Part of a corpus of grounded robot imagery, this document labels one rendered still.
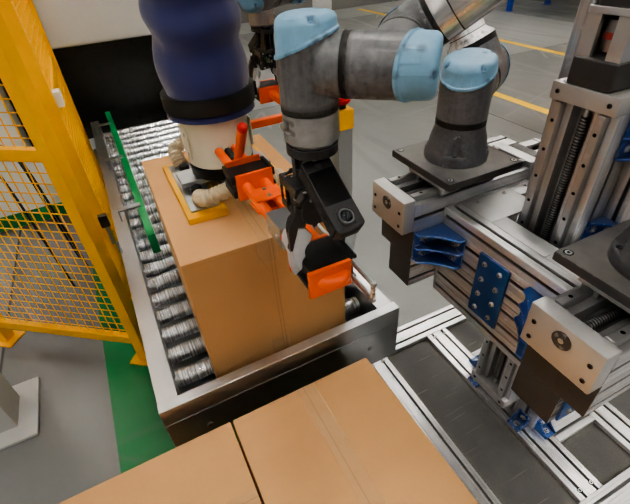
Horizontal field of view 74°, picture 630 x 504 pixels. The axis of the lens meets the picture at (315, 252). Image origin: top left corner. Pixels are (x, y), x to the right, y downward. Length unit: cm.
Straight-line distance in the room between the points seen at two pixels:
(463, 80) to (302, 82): 54
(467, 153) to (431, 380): 87
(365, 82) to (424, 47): 7
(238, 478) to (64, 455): 102
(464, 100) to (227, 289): 68
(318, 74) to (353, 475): 83
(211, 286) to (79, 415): 118
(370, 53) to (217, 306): 71
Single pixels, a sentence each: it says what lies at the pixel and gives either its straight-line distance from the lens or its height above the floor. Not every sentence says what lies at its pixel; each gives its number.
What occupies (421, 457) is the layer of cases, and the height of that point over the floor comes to 54.
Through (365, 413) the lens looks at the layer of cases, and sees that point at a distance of 113.
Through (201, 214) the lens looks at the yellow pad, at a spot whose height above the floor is 97.
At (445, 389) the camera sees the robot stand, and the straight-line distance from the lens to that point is 161.
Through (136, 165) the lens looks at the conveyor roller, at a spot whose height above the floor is 53.
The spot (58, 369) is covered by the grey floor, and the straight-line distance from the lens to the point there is 228.
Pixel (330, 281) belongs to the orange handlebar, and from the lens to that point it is 63.
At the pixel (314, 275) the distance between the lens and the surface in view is 63.
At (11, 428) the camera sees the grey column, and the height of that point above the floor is 2.
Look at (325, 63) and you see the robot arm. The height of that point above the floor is 139.
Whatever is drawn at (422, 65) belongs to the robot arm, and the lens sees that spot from 50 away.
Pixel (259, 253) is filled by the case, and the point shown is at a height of 92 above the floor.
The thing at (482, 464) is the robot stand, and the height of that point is 21.
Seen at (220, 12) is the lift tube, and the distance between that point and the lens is 102.
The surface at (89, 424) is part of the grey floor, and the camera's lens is 201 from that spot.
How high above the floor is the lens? 151
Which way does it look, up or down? 38 degrees down
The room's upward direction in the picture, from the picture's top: 4 degrees counter-clockwise
